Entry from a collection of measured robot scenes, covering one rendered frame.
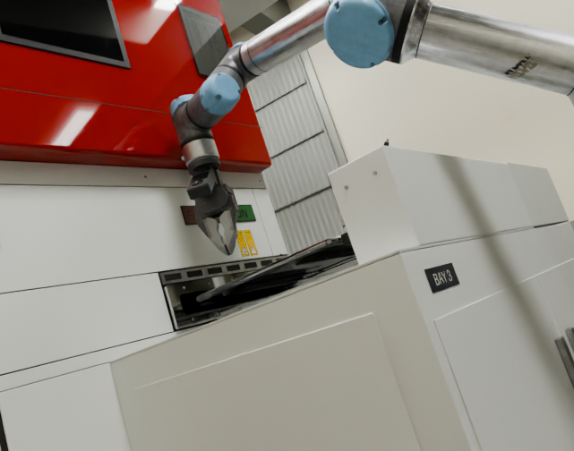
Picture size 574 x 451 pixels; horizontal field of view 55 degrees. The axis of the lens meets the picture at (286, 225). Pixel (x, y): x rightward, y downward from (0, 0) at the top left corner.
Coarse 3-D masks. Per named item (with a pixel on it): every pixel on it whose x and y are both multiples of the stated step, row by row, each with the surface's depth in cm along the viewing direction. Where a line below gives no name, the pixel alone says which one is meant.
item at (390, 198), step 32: (384, 160) 71; (416, 160) 78; (448, 160) 88; (480, 160) 101; (352, 192) 74; (384, 192) 72; (416, 192) 74; (448, 192) 83; (480, 192) 94; (512, 192) 110; (352, 224) 75; (384, 224) 72; (416, 224) 70; (448, 224) 78; (480, 224) 88; (512, 224) 102
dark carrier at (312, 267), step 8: (328, 248) 102; (336, 248) 106; (344, 248) 110; (352, 248) 114; (288, 264) 107; (312, 264) 120; (320, 264) 125; (328, 264) 131; (336, 264) 137; (272, 272) 111; (280, 272) 116; (288, 272) 121; (296, 272) 126; (304, 272) 132; (256, 280) 116; (264, 280) 121
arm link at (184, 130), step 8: (184, 96) 120; (192, 96) 120; (176, 104) 120; (184, 104) 119; (176, 112) 119; (184, 112) 117; (176, 120) 119; (184, 120) 117; (176, 128) 120; (184, 128) 118; (192, 128) 118; (200, 128) 117; (184, 136) 118; (192, 136) 118; (200, 136) 118; (208, 136) 119; (184, 144) 118
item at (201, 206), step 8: (200, 160) 117; (208, 160) 117; (216, 160) 118; (192, 168) 118; (200, 168) 119; (208, 168) 119; (216, 168) 122; (216, 176) 122; (216, 184) 116; (224, 184) 118; (216, 192) 116; (224, 192) 115; (232, 192) 122; (200, 200) 116; (208, 200) 116; (216, 200) 115; (224, 200) 115; (200, 208) 116; (208, 208) 116; (216, 208) 115; (216, 216) 122
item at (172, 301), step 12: (228, 276) 130; (240, 276) 133; (168, 288) 115; (180, 288) 118; (192, 288) 120; (204, 288) 123; (168, 300) 115; (252, 300) 133; (180, 312) 115; (204, 312) 120; (216, 312) 123; (228, 312) 126; (180, 324) 114; (192, 324) 117
